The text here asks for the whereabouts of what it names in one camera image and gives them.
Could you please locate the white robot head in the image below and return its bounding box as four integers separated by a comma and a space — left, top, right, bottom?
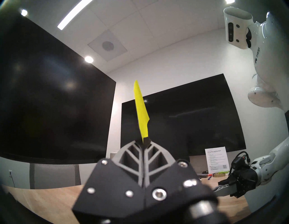
224, 6, 258, 49

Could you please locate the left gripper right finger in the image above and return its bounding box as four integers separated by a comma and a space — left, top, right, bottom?
144, 137, 219, 224

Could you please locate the yellow sticky note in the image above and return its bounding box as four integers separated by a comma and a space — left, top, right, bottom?
134, 79, 150, 143

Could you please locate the round ceiling speaker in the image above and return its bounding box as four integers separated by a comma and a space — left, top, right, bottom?
102, 41, 114, 52

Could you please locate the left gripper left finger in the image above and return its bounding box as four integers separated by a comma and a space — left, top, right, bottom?
72, 139, 145, 224

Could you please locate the black curved desk monitor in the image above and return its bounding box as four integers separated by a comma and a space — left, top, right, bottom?
0, 14, 117, 165

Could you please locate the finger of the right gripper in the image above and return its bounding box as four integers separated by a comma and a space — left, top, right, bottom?
213, 184, 235, 197

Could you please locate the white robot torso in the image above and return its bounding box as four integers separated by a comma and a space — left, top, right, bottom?
247, 14, 289, 111

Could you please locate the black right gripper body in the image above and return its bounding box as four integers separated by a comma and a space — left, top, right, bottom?
228, 156, 259, 198

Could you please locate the large black wall television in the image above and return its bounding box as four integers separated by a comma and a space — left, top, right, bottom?
120, 73, 246, 158

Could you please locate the linear ceiling light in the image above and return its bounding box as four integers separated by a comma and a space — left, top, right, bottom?
58, 0, 93, 30

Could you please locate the white printed paper sign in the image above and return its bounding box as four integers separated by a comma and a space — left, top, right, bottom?
205, 147, 230, 175

